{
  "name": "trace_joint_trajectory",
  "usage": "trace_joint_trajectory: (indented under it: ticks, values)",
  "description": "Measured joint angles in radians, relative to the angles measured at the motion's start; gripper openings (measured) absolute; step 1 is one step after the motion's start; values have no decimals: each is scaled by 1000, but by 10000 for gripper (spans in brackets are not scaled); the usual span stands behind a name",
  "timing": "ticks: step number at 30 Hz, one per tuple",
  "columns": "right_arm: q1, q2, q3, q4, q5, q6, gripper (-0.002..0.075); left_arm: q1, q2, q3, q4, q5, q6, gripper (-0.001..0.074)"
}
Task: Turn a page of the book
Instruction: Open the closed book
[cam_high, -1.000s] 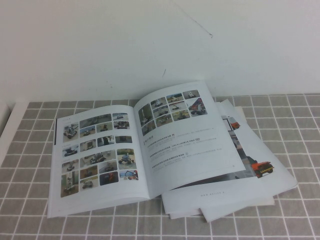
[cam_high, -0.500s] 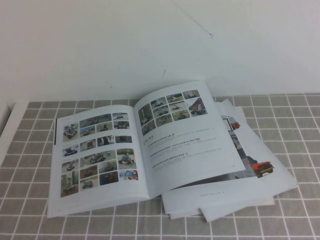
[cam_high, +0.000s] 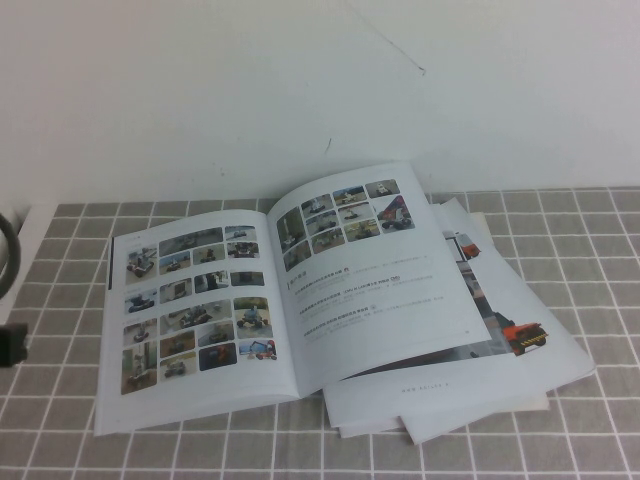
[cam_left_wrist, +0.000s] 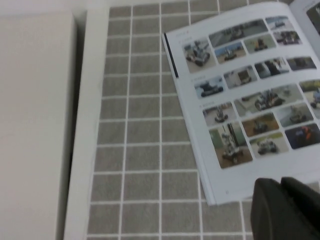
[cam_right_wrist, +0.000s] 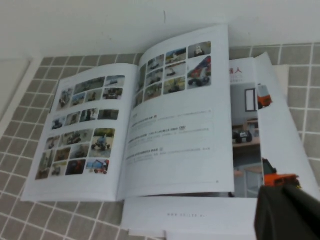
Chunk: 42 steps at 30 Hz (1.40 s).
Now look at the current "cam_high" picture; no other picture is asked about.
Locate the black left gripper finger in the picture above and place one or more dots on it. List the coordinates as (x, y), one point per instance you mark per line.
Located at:
(15, 347)

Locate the white picture book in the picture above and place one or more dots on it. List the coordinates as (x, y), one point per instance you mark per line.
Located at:
(200, 300)

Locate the cream paper sheet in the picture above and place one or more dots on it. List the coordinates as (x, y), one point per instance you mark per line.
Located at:
(535, 404)

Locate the large white paper sheet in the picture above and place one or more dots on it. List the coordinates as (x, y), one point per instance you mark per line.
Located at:
(560, 350)

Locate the grey checked tablecloth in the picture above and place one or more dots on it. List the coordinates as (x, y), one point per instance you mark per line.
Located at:
(575, 425)

